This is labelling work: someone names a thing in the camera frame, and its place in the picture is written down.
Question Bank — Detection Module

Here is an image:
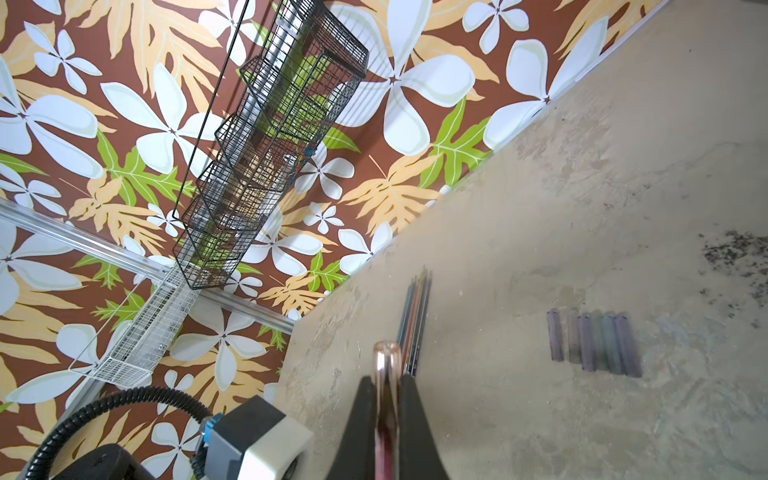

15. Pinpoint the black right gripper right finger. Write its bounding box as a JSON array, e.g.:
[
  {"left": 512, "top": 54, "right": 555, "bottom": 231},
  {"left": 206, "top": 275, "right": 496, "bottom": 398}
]
[{"left": 398, "top": 374, "right": 449, "bottom": 480}]

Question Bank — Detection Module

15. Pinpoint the clear pencil cap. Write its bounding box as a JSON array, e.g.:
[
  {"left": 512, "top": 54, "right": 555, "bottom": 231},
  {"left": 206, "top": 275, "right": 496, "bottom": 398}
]
[{"left": 566, "top": 308, "right": 581, "bottom": 365}]

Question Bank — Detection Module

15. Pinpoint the green tinted pencil cap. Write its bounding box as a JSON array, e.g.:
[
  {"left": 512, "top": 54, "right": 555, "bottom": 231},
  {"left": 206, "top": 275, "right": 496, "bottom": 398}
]
[{"left": 596, "top": 314, "right": 624, "bottom": 375}]

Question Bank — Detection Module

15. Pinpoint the aluminium frame post back left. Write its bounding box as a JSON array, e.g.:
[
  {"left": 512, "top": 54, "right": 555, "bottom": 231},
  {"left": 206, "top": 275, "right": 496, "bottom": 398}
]
[{"left": 1, "top": 199, "right": 294, "bottom": 335}]

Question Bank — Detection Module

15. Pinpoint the black wire basket back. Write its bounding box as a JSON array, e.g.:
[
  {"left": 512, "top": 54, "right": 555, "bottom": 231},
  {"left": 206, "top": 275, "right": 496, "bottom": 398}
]
[{"left": 173, "top": 1, "right": 369, "bottom": 290}]

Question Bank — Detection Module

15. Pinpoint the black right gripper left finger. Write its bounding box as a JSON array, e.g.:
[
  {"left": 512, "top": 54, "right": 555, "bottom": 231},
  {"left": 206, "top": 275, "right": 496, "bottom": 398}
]
[{"left": 326, "top": 376, "right": 376, "bottom": 480}]

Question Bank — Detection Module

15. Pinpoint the red pencil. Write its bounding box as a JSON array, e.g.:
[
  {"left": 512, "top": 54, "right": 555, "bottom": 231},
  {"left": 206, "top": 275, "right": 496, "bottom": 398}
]
[
  {"left": 374, "top": 420, "right": 399, "bottom": 480},
  {"left": 403, "top": 268, "right": 427, "bottom": 373}
]

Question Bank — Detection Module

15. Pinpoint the white wire basket left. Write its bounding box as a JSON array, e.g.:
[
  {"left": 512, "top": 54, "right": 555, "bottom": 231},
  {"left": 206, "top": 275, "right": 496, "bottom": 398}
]
[{"left": 69, "top": 266, "right": 199, "bottom": 389}]

